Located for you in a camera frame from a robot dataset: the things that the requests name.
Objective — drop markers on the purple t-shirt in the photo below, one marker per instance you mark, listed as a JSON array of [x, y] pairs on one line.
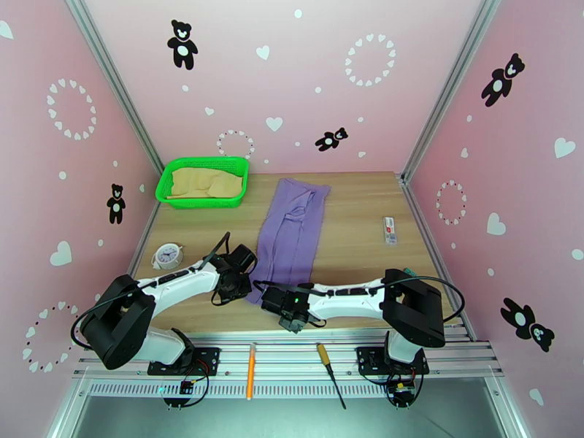
[[287, 240]]

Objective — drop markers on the beige cloth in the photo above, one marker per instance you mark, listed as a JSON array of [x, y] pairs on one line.
[[196, 181]]

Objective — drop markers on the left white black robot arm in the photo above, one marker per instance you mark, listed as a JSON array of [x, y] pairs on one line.
[[118, 322]]

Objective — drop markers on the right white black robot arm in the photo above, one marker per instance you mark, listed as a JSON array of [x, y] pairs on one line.
[[410, 309]]

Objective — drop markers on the white alarm clock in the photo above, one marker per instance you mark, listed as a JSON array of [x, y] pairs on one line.
[[167, 255]]

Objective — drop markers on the orange pen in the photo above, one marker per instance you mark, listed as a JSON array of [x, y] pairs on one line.
[[250, 373]]

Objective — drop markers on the green plastic basket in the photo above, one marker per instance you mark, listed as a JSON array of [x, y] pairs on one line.
[[200, 203]]

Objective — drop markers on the small black circuit board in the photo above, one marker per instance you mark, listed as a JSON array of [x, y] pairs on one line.
[[186, 386], [401, 389]]

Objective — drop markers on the small teal object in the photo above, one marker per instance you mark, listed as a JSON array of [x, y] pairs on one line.
[[409, 272]]

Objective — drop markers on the small white box red label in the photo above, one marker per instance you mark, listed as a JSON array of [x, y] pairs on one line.
[[389, 230]]

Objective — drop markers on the aluminium rail platform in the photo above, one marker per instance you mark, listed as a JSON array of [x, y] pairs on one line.
[[283, 359]]

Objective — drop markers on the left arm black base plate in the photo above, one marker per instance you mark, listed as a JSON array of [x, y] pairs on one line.
[[207, 359]]

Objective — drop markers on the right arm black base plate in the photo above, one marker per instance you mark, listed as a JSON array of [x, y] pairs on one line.
[[365, 359]]

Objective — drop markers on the aluminium frame post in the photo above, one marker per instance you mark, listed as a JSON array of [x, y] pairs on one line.
[[451, 85], [114, 83]]

